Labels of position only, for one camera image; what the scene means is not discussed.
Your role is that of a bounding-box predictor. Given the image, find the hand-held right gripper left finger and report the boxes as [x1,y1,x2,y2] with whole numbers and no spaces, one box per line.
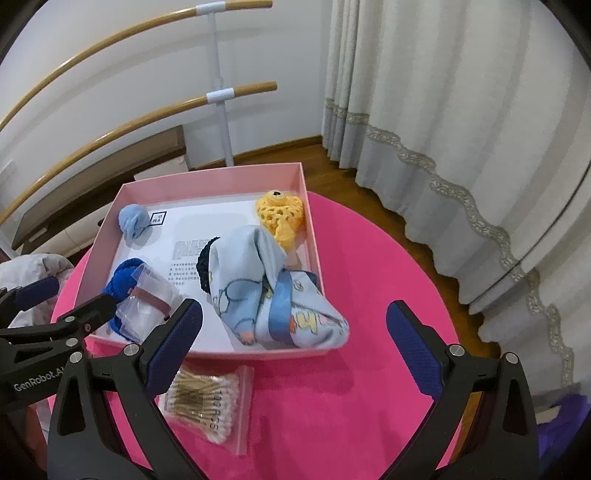
[47,298,204,480]

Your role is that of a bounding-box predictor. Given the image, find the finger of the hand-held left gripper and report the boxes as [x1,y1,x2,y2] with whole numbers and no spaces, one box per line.
[0,276,61,319]
[50,293,122,337]

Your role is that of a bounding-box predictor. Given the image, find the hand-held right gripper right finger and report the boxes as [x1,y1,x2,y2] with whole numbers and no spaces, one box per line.
[386,300,540,480]

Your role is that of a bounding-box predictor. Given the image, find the blue crocheted piece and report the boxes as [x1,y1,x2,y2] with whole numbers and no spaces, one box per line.
[102,257,149,334]

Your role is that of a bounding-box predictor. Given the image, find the clear plastic bag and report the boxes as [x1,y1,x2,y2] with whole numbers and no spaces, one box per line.
[113,265,185,343]

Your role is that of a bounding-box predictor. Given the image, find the bag of cotton swabs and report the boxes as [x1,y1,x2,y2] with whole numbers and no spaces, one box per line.
[158,364,256,457]

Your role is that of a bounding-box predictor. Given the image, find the light blue cloth ball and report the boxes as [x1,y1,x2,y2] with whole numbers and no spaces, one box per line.
[117,204,152,239]

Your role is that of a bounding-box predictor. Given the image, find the light blue printed cloth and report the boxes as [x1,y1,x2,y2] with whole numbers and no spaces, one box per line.
[203,224,350,348]

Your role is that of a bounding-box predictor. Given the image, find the pink shallow box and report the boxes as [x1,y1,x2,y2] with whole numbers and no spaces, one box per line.
[85,162,326,361]

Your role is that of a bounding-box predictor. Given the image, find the yellow crocheted toy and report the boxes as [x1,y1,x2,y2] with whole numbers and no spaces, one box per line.
[255,189,306,252]

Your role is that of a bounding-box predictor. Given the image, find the white crumpled cloth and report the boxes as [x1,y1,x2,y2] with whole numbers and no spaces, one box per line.
[0,253,75,328]

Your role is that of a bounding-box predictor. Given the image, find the pink round mat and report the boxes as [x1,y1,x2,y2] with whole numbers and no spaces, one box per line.
[48,191,462,480]

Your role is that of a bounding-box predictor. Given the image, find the black crocheted piece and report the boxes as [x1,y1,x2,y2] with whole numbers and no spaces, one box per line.
[196,236,223,295]

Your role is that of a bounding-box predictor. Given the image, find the dark brown bench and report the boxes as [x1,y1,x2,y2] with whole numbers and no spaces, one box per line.
[11,126,187,256]

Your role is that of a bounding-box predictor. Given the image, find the white bench base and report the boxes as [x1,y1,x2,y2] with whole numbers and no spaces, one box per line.
[134,154,190,182]

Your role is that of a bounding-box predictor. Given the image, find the purple cloth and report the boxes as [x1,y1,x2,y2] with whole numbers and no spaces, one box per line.
[536,392,579,462]

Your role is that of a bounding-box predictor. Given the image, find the wooden ballet bar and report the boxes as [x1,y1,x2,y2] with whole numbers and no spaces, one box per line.
[0,0,273,132]
[0,82,278,227]

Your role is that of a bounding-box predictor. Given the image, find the white and grey curtain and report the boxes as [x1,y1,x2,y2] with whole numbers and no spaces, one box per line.
[321,0,591,393]

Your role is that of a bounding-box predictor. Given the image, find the thin black cable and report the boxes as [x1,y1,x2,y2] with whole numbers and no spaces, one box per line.
[470,168,591,303]

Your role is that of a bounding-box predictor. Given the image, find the white bar support post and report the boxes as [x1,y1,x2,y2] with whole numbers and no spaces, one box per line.
[196,2,236,168]

